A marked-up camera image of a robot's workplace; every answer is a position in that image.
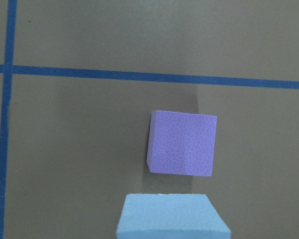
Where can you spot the light blue foam block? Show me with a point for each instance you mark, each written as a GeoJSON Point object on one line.
{"type": "Point", "coordinates": [170, 216]}

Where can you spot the purple foam block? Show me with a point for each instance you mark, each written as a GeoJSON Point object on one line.
{"type": "Point", "coordinates": [181, 143]}

